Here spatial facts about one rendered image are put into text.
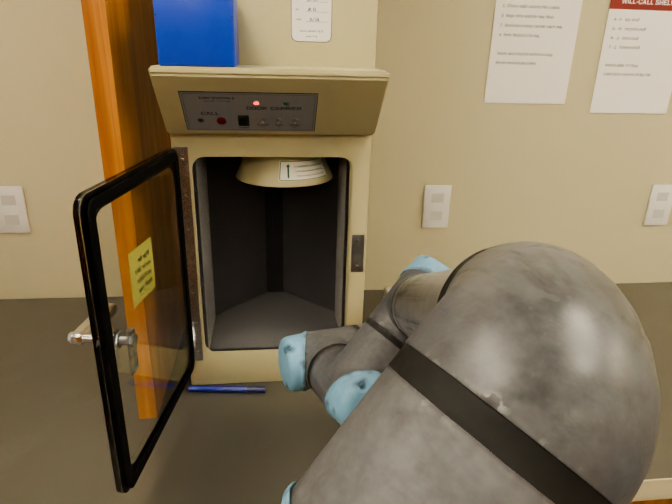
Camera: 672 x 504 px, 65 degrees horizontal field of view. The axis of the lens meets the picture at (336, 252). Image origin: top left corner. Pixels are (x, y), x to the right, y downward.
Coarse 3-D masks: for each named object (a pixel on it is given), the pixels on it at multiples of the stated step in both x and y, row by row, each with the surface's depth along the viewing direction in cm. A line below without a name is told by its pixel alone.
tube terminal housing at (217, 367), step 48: (240, 0) 77; (288, 0) 78; (336, 0) 79; (240, 48) 80; (288, 48) 81; (336, 48) 81; (192, 144) 84; (240, 144) 85; (288, 144) 86; (336, 144) 87; (192, 192) 87; (192, 384) 100
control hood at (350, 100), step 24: (168, 72) 69; (192, 72) 70; (216, 72) 70; (240, 72) 70; (264, 72) 71; (288, 72) 71; (312, 72) 71; (336, 72) 72; (360, 72) 72; (384, 72) 73; (168, 96) 73; (336, 96) 75; (360, 96) 76; (384, 96) 76; (168, 120) 78; (336, 120) 80; (360, 120) 81
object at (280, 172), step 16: (256, 160) 91; (272, 160) 90; (288, 160) 90; (304, 160) 91; (320, 160) 93; (240, 176) 93; (256, 176) 90; (272, 176) 89; (288, 176) 89; (304, 176) 90; (320, 176) 92
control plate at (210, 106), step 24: (192, 96) 73; (216, 96) 74; (240, 96) 74; (264, 96) 74; (288, 96) 74; (312, 96) 75; (192, 120) 78; (216, 120) 78; (288, 120) 79; (312, 120) 80
